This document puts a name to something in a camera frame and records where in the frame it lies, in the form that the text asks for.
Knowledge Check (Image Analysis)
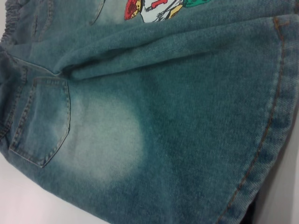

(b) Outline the blue denim shorts cartoon print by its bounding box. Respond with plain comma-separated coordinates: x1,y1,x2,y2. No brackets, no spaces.
0,0,299,224

